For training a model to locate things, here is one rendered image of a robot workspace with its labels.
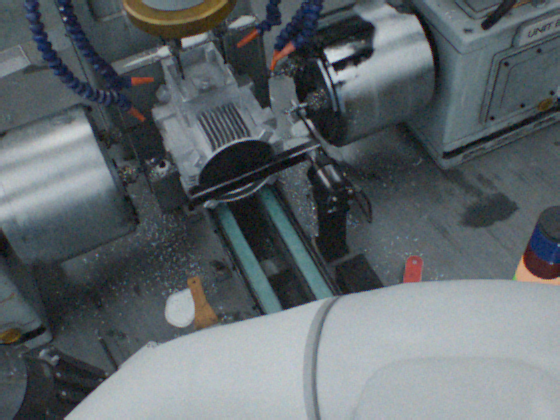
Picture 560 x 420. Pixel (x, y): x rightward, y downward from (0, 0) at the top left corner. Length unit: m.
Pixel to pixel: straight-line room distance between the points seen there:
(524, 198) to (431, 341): 1.16
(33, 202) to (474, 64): 0.80
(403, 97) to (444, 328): 0.95
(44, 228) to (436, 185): 0.80
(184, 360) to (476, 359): 0.20
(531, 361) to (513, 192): 1.17
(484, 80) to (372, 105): 0.24
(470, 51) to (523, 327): 0.97
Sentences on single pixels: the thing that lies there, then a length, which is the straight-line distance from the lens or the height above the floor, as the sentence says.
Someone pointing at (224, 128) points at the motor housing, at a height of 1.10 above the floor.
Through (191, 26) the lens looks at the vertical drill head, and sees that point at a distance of 1.06.
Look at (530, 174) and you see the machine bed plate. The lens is 1.54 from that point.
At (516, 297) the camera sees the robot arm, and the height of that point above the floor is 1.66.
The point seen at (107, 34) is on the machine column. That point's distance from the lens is 1.36.
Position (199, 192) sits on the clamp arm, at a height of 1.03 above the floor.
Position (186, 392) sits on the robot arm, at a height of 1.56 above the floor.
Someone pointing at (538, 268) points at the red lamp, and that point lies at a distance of 1.00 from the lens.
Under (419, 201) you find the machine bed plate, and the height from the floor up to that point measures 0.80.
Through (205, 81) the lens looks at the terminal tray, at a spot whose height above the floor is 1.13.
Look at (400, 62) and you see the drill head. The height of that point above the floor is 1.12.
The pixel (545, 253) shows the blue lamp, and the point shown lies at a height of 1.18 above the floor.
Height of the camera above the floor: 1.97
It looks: 55 degrees down
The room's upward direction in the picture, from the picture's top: 7 degrees counter-clockwise
